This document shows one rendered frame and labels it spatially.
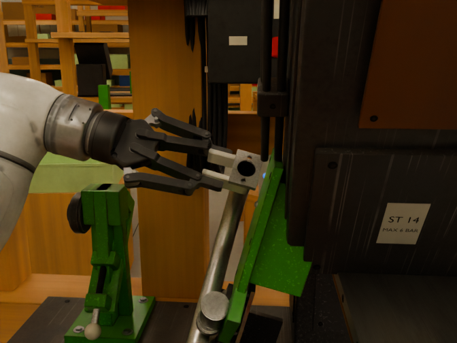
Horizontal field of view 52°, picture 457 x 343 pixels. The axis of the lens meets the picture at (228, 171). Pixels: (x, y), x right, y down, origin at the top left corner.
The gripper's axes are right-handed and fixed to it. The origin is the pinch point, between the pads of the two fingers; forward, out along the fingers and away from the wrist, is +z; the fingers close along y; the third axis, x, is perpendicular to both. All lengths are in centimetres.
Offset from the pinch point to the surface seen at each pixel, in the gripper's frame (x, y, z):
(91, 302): 22.8, -19.3, -16.6
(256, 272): -2.5, -14.4, 7.1
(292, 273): -3.3, -13.4, 11.5
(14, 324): 40, -25, -33
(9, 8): 701, 618, -555
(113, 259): 22.2, -11.3, -15.6
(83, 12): 469, 452, -284
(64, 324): 35.1, -22.4, -22.4
